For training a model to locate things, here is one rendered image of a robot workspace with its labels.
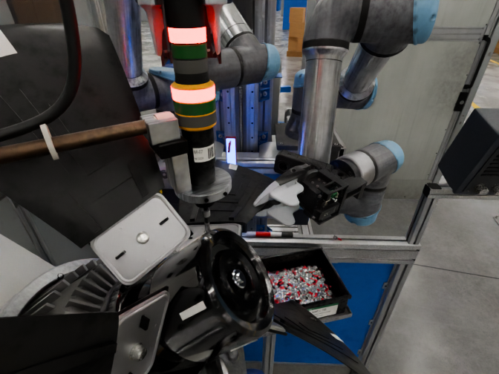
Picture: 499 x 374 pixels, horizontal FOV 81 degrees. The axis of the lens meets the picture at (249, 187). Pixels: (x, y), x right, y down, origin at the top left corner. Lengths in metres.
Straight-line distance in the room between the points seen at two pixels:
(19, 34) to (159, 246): 0.26
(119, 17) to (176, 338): 0.77
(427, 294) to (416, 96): 1.31
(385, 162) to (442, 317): 1.49
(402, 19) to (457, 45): 1.78
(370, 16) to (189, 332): 0.60
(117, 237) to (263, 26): 0.97
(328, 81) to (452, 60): 1.85
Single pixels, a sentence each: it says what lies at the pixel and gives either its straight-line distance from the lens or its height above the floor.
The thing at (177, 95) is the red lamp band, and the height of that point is 1.39.
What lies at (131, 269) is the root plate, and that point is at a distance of 0.35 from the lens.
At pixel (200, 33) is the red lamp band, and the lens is 0.30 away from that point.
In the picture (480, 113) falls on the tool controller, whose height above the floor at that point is 1.25.
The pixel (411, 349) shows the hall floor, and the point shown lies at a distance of 1.85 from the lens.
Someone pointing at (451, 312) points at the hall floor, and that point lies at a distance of 2.10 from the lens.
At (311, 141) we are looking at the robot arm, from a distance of 0.65.
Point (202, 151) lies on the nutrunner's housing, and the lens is 0.32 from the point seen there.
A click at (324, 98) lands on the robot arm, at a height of 1.30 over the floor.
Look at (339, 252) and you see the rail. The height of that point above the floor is 0.82.
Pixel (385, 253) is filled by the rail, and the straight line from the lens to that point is 0.99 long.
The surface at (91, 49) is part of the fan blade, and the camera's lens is 0.42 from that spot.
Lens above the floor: 1.47
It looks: 33 degrees down
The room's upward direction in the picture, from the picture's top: straight up
